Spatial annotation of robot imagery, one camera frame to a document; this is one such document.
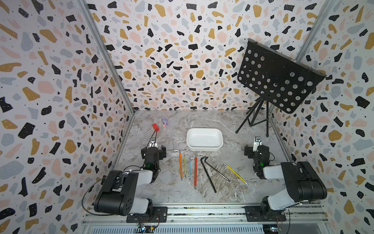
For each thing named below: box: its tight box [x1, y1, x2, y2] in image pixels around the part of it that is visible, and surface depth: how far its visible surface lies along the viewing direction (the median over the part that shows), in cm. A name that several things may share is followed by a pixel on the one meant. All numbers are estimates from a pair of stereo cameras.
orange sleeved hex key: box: [174, 149, 184, 181], surface depth 94 cm
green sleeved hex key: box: [184, 154, 187, 178], surface depth 94 cm
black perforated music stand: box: [235, 38, 327, 137], surface depth 78 cm
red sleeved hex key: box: [190, 156, 198, 190], surface depth 90 cm
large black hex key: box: [200, 156, 217, 194], surface depth 89 cm
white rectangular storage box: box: [186, 127, 224, 152], surface depth 103 cm
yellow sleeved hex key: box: [223, 163, 249, 186], surface depth 89 cm
